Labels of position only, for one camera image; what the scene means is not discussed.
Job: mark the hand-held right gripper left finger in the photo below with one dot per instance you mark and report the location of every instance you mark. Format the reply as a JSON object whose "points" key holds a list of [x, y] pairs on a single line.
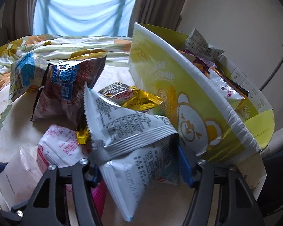
{"points": [[95, 174]]}

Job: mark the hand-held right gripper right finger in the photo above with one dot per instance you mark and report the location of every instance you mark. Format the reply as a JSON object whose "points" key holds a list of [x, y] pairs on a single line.
{"points": [[185, 167]]}

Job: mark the gold-edged snack packet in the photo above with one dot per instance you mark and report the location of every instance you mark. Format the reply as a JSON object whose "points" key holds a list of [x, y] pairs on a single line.
{"points": [[226, 89]]}

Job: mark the yellow-green cardboard box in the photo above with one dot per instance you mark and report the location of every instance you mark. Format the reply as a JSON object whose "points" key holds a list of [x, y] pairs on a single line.
{"points": [[155, 75]]}

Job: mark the purple snack packet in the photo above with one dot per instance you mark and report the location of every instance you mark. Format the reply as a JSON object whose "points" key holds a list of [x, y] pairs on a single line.
{"points": [[198, 62]]}

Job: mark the grey white snack packet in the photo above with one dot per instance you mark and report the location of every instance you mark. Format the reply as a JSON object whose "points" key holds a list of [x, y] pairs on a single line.
{"points": [[200, 42]]}

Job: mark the white plastic snack packet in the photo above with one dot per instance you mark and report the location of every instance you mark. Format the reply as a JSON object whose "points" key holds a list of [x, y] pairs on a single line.
{"points": [[16, 181]]}

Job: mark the pale pink snack packet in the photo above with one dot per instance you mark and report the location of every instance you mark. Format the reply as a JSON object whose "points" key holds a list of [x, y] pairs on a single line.
{"points": [[59, 143]]}

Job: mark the small gold snack packet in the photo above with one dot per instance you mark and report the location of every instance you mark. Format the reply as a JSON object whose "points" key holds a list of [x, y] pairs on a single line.
{"points": [[136, 98]]}

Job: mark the brown blue snack packet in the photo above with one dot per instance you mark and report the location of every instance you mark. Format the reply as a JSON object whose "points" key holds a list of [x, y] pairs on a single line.
{"points": [[66, 89]]}

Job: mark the blue white snack packet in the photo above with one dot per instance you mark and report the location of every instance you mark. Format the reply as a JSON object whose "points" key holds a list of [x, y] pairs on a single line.
{"points": [[24, 75]]}

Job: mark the black curved rod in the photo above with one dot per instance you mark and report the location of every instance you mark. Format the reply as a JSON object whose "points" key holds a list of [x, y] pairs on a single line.
{"points": [[276, 69]]}

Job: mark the floral green striped blanket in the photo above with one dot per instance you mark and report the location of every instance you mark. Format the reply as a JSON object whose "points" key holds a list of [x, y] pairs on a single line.
{"points": [[61, 44]]}

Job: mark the brown curtain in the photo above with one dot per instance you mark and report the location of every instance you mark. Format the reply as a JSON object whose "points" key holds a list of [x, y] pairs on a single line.
{"points": [[21, 9], [160, 4]]}

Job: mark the light blue cloth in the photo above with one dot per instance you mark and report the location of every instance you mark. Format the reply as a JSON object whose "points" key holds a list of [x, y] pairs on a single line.
{"points": [[85, 11]]}

